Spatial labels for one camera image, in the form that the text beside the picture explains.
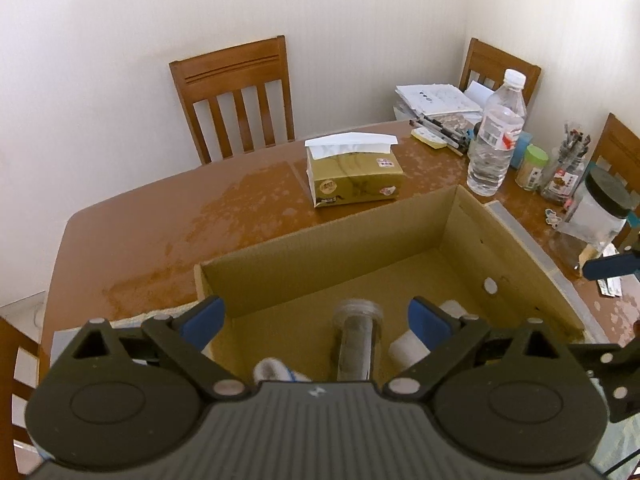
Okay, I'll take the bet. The white green labelled box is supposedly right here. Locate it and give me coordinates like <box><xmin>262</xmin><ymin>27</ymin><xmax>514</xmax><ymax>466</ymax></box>
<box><xmin>387</xmin><ymin>297</ymin><xmax>468</xmax><ymax>370</ymax></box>

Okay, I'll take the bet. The white sock blue band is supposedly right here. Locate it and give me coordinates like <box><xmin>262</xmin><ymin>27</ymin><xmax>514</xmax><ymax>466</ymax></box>
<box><xmin>253</xmin><ymin>358</ymin><xmax>311</xmax><ymax>385</ymax></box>

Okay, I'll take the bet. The large jar black lid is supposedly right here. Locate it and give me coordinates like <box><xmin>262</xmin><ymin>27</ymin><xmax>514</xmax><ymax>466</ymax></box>
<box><xmin>549</xmin><ymin>166</ymin><xmax>634</xmax><ymax>274</ymax></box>

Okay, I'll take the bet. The wooden chair far right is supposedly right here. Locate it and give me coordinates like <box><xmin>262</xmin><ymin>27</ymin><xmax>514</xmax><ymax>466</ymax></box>
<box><xmin>589</xmin><ymin>113</ymin><xmax>640</xmax><ymax>250</ymax></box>

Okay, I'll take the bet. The wooden chair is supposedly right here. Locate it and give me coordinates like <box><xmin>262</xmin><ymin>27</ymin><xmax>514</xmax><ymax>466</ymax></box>
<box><xmin>589</xmin><ymin>113</ymin><xmax>640</xmax><ymax>250</ymax></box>
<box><xmin>169</xmin><ymin>35</ymin><xmax>296</xmax><ymax>165</ymax></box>
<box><xmin>1</xmin><ymin>318</ymin><xmax>40</xmax><ymax>479</ymax></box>

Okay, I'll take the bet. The teal checked table cloth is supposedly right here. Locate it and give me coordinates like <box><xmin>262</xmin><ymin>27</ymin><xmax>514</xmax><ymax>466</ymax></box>
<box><xmin>26</xmin><ymin>188</ymin><xmax>639</xmax><ymax>479</ymax></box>

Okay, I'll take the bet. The pen holder with pens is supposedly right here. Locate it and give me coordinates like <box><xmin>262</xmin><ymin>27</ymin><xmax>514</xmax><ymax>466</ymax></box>
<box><xmin>538</xmin><ymin>122</ymin><xmax>591</xmax><ymax>205</ymax></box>

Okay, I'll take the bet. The brown cardboard box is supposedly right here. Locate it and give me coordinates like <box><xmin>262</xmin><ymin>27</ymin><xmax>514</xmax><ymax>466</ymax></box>
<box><xmin>194</xmin><ymin>188</ymin><xmax>587</xmax><ymax>382</ymax></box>

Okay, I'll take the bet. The green lid small jar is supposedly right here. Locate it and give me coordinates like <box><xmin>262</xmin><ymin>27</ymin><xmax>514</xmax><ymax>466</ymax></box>
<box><xmin>515</xmin><ymin>144</ymin><xmax>549</xmax><ymax>191</ymax></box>

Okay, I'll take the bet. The clear plastic water bottle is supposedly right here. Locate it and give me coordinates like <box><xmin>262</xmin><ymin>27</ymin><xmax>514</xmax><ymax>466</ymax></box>
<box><xmin>466</xmin><ymin>68</ymin><xmax>527</xmax><ymax>197</ymax></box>

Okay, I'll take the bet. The wooden chair left side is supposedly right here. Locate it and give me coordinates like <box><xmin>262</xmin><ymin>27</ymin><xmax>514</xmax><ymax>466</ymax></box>
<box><xmin>1</xmin><ymin>318</ymin><xmax>40</xmax><ymax>479</ymax></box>

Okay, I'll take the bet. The gold tissue box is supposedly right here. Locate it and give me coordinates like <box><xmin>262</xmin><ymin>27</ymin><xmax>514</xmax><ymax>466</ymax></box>
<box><xmin>305</xmin><ymin>131</ymin><xmax>405</xmax><ymax>208</ymax></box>

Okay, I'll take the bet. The wooden chair right corner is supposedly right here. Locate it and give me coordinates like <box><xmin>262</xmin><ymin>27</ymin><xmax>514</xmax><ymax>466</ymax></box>
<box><xmin>458</xmin><ymin>38</ymin><xmax>542</xmax><ymax>105</ymax></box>

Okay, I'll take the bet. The stack of white papers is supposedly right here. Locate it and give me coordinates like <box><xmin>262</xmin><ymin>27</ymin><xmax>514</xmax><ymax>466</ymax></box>
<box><xmin>393</xmin><ymin>81</ymin><xmax>494</xmax><ymax>120</ymax></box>

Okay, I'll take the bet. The wooden chair far side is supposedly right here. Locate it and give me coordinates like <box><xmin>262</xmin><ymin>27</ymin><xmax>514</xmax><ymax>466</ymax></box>
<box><xmin>169</xmin><ymin>35</ymin><xmax>296</xmax><ymax>165</ymax></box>

